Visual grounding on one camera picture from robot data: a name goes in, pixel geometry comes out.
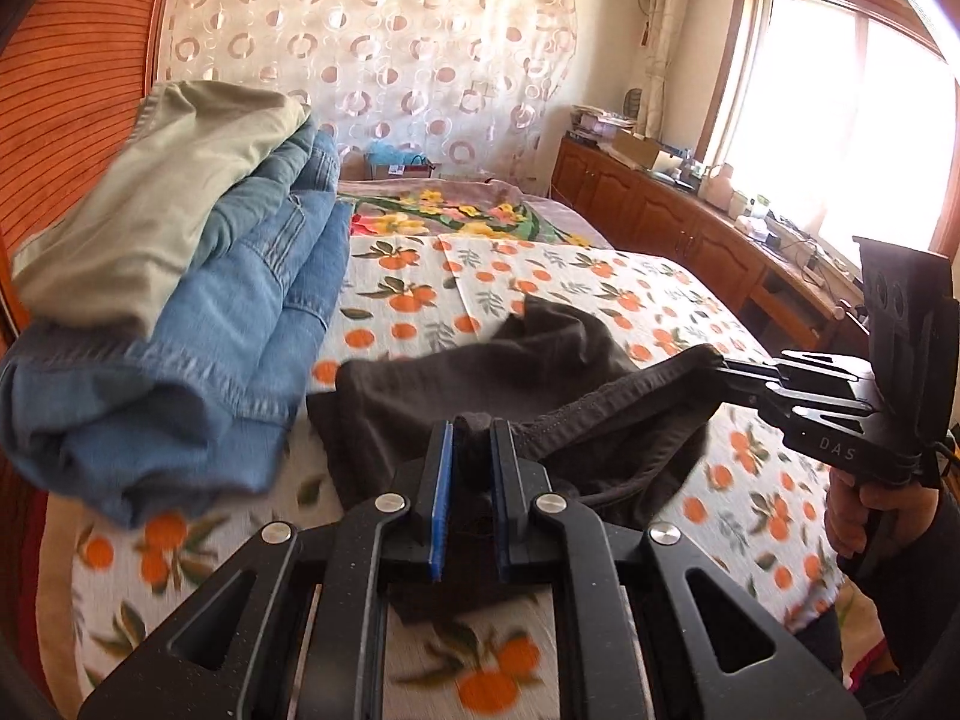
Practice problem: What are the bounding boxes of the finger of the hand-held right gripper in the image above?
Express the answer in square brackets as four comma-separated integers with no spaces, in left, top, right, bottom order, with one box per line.
[757,390,875,432]
[720,352,875,400]

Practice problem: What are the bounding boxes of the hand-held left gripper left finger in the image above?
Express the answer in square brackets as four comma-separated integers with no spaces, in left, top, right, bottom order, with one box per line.
[79,421,455,720]

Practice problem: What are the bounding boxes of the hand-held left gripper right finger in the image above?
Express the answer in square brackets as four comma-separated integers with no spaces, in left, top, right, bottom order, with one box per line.
[491,420,863,720]

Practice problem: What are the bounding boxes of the black pants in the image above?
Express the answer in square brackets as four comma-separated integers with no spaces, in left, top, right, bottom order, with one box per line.
[307,294,725,623]

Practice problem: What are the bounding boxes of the person's right forearm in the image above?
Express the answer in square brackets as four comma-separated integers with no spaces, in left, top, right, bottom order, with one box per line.
[889,491,960,623]

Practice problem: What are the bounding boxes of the folded grey-green pants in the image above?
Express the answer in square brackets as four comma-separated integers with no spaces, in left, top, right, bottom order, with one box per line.
[15,81,312,338]

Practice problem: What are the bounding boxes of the person's right hand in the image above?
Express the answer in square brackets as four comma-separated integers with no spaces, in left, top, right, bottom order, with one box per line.
[825,474,946,578]

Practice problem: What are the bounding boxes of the dark wooden chair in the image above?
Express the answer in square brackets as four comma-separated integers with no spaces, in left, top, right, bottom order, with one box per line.
[832,300,871,338]

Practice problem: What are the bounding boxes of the white plastic bottle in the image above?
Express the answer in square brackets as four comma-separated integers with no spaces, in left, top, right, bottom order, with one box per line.
[701,163,740,207]

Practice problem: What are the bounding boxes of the window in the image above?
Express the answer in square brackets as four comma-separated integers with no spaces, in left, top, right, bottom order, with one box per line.
[697,0,960,278]

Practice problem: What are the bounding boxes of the wooden cabinet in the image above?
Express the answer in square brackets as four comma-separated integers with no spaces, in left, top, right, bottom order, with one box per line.
[551,136,871,353]

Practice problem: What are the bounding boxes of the person's dark clothed body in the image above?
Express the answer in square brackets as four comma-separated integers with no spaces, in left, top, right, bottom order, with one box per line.
[795,604,960,720]

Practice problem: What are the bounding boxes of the orange fruit print blanket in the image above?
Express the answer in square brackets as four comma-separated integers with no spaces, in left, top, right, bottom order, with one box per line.
[71,229,863,720]

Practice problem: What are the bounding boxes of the folded blue jeans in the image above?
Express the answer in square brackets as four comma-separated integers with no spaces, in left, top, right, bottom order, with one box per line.
[0,120,353,530]

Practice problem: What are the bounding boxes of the cardboard box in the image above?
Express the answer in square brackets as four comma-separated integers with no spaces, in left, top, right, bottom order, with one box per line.
[611,127,672,170]

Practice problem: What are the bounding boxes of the floral blanket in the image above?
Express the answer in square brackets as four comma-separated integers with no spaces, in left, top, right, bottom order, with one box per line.
[337,178,616,248]

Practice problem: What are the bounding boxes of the stack of papers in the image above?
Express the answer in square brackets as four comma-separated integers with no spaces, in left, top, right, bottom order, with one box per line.
[570,103,635,140]

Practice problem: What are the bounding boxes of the blue plastic bag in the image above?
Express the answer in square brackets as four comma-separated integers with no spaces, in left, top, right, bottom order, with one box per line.
[367,141,432,177]

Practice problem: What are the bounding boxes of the beige window curtain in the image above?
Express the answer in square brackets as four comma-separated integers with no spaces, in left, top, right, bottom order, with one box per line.
[645,0,698,140]

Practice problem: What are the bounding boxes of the circle pattern curtain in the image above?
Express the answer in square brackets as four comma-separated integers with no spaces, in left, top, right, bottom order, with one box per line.
[157,0,578,192]

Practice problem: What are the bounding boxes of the power strip with cables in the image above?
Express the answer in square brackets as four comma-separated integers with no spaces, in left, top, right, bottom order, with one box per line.
[780,229,848,271]

